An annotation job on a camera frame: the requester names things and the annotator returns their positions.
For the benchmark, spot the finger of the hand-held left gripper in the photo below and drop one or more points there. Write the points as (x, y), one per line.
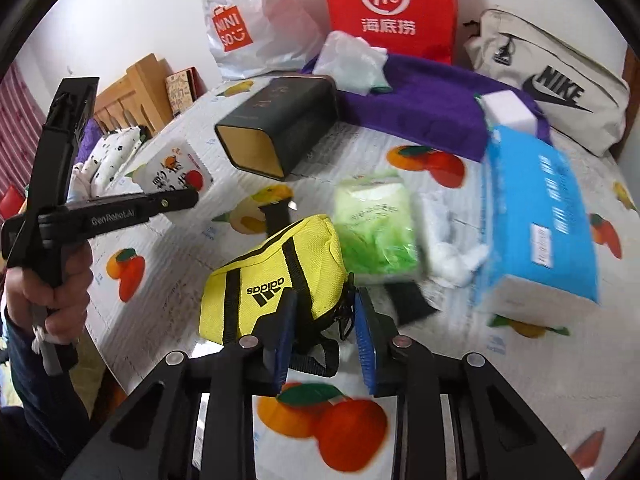
(170, 201)

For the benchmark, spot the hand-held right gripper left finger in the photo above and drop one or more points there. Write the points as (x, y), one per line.
(282, 340)

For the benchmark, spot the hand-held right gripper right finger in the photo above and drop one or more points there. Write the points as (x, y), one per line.
(365, 345)

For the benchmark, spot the orange-print white packet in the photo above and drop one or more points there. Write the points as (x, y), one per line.
(175, 170)

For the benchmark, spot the yellow pouch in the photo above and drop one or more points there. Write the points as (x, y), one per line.
(280, 270)

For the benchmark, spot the green tissue pack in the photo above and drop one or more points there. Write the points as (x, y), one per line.
(375, 225)

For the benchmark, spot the white cloth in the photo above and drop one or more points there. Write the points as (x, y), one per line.
(450, 255)

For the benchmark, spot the white glove with mint cuff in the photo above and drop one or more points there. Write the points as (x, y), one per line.
(350, 60)

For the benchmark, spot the white sponge block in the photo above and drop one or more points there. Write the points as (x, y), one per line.
(507, 110)

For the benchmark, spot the person's left forearm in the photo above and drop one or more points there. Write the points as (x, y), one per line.
(45, 410)

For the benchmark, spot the person's left hand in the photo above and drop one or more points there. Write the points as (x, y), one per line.
(60, 305)

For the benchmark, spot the purple plush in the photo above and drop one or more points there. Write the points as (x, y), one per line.
(91, 137)

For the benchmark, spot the red striped cloth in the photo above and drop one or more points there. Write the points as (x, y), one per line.
(20, 125)

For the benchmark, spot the polka dot pillow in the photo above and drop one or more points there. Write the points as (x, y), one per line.
(110, 155)

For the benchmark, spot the patterned card box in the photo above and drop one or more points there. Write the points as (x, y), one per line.
(182, 90)

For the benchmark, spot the wooden headboard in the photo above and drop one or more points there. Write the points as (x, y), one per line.
(145, 80)

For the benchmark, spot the dark tin box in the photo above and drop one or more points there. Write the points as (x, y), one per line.
(280, 110)

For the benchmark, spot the white plastic shopping bag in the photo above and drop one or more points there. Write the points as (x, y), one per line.
(260, 10)

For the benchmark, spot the blue tissue pack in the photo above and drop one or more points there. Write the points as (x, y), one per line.
(535, 210)

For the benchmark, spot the purple towel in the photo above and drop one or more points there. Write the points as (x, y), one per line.
(425, 105)

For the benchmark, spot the beige waist bag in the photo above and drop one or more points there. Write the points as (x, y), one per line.
(550, 55)

